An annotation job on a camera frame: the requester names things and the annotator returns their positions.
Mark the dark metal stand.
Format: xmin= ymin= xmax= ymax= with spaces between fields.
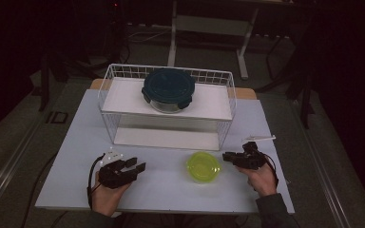
xmin=38 ymin=51 xmax=51 ymax=112

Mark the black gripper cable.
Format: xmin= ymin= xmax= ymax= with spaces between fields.
xmin=86 ymin=153 xmax=106 ymax=211
xmin=263 ymin=153 xmax=280 ymax=188

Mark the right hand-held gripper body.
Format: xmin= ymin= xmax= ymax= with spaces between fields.
xmin=234 ymin=134 xmax=278 ymax=171

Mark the white desk frame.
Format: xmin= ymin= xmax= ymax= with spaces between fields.
xmin=166 ymin=0 xmax=294 ymax=81

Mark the yellow-green plastic bowl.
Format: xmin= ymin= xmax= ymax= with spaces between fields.
xmin=185 ymin=150 xmax=222 ymax=184

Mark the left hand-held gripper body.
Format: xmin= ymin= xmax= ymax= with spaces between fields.
xmin=97 ymin=146 xmax=137 ymax=190

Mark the black floor socket box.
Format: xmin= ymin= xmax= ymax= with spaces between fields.
xmin=45 ymin=110 xmax=69 ymax=124

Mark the person's right hand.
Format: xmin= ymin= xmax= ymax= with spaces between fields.
xmin=236 ymin=161 xmax=279 ymax=198

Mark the metal floor rail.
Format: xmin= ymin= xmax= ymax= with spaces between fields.
xmin=0 ymin=118 xmax=46 ymax=210
xmin=289 ymin=98 xmax=354 ymax=228

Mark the white floor cable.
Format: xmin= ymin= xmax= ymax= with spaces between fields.
xmin=126 ymin=28 xmax=173 ymax=45

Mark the white wire shelf rack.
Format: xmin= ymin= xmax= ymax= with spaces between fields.
xmin=97 ymin=63 xmax=238 ymax=152

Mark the person's left hand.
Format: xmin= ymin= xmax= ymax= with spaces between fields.
xmin=90 ymin=170 xmax=133 ymax=219

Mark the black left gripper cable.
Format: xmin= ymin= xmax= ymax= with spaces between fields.
xmin=86 ymin=153 xmax=106 ymax=211

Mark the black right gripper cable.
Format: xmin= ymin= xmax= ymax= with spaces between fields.
xmin=263 ymin=153 xmax=280 ymax=188

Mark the glass container with dark lid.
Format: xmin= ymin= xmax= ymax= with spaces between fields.
xmin=141 ymin=66 xmax=197 ymax=115

